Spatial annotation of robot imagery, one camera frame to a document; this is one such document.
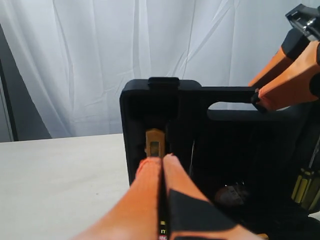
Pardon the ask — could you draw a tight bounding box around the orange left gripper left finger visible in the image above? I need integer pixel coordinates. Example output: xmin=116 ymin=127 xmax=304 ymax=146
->
xmin=74 ymin=158 xmax=162 ymax=240

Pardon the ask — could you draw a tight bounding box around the other arm black gripper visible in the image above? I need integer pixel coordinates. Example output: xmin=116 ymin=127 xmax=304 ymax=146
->
xmin=248 ymin=4 xmax=320 ymax=111

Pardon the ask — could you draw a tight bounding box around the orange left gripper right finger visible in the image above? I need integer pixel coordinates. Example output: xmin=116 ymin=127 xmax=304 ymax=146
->
xmin=162 ymin=154 xmax=260 ymax=240

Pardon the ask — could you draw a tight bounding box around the black plastic tool case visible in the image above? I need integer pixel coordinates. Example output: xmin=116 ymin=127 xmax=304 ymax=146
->
xmin=119 ymin=77 xmax=320 ymax=240

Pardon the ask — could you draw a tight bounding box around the orange utility knife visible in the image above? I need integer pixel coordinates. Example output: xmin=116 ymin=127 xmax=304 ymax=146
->
xmin=145 ymin=128 xmax=166 ymax=158

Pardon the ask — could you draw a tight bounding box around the large yellow black screwdriver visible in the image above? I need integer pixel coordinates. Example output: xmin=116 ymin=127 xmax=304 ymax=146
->
xmin=291 ymin=123 xmax=320 ymax=205

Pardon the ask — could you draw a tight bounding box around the white backdrop curtain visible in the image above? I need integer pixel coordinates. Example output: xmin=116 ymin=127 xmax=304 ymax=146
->
xmin=0 ymin=0 xmax=320 ymax=141

